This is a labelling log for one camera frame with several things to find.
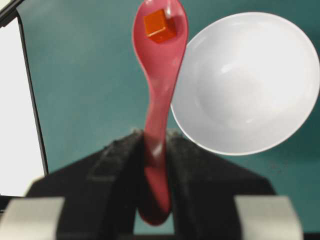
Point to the pink plastic soup spoon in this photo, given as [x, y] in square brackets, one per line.
[160, 63]

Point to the white ceramic bowl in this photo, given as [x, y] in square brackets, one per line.
[247, 83]

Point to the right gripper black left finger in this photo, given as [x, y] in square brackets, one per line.
[94, 198]

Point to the small red block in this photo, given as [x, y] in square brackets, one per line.
[158, 27]

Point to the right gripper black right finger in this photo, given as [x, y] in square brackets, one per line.
[215, 199]

